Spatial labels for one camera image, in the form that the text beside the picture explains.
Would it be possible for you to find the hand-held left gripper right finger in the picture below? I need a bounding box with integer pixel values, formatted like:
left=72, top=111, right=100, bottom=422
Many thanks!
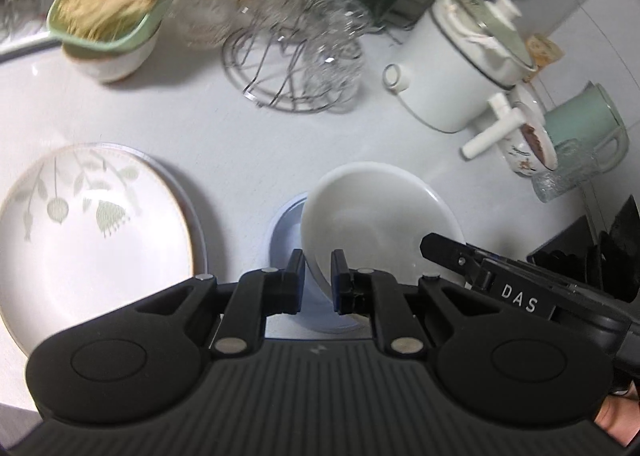
left=331, top=249, right=482, bottom=358

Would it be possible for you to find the yellow sponge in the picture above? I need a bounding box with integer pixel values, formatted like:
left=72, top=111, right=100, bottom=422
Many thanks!
left=521, top=32, right=565, bottom=72

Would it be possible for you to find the green ceramic mug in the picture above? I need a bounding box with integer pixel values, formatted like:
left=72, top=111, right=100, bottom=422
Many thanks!
left=542, top=80, right=629, bottom=175

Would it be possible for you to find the white drip tray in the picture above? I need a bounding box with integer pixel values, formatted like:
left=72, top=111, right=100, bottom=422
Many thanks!
left=0, top=33, right=57, bottom=67

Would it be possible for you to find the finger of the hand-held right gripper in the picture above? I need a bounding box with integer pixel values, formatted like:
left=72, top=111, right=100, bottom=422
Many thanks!
left=419, top=232, right=497, bottom=290

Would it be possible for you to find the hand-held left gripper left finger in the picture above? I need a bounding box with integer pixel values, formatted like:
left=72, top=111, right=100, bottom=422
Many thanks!
left=134, top=249, right=307, bottom=358

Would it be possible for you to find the leaf pattern white plate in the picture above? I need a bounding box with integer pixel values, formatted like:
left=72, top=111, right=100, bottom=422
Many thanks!
left=0, top=144, right=197, bottom=359

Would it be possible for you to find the clear glass mug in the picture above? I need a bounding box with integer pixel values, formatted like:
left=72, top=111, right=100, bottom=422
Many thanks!
left=529, top=141, right=602, bottom=205

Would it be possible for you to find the person's right hand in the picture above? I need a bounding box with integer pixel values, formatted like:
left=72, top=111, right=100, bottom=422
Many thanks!
left=594, top=383, right=640, bottom=448

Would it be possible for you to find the row of upturned glasses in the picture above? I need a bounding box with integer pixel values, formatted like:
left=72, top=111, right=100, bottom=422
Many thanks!
left=0, top=0, right=68, bottom=39

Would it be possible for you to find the light blue plate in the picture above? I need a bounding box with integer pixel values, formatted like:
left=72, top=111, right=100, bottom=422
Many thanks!
left=269, top=192, right=368, bottom=335

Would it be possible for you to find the white bowl with brown rim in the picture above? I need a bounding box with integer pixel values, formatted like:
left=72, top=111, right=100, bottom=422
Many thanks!
left=62, top=23, right=162, bottom=84

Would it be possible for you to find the wire cup rack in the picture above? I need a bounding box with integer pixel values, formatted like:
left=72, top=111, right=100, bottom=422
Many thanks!
left=221, top=0, right=367, bottom=115

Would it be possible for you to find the white patterned mug with lid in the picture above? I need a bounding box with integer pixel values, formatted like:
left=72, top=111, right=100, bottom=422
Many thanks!
left=501, top=84, right=559, bottom=180

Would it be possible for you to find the white electric cooking pot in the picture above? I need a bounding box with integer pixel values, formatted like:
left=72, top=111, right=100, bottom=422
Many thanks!
left=382, top=0, right=540, bottom=160

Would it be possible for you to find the plain white bowl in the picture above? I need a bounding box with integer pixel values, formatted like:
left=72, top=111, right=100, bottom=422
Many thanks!
left=299, top=163, right=467, bottom=317

